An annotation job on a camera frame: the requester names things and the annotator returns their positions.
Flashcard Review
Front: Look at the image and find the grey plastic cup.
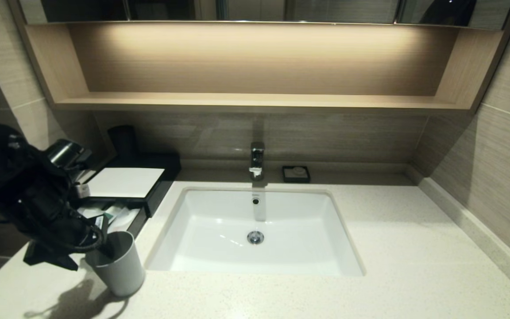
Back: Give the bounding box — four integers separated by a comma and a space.
85, 230, 146, 298

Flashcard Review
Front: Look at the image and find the slim toothbrush pack green label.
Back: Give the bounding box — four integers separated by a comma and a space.
82, 204, 125, 231

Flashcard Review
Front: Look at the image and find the square white sachet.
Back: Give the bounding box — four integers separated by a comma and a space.
112, 207, 141, 234

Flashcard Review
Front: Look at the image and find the black cylindrical cup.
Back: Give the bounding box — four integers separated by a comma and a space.
108, 125, 139, 162

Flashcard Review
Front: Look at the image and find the white ceramic sink basin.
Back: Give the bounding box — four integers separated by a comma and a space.
144, 186, 365, 277

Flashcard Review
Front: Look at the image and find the chrome faucet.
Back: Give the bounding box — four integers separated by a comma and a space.
249, 142, 266, 181

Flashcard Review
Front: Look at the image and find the black soap dish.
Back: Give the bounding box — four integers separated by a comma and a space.
282, 165, 311, 184

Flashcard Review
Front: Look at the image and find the mirror cabinet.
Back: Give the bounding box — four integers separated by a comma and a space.
18, 0, 510, 31

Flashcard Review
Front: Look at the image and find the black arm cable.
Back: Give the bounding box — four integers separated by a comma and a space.
67, 219, 107, 254

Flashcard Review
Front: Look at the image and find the wooden wall shelf niche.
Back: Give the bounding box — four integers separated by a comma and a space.
9, 21, 510, 116

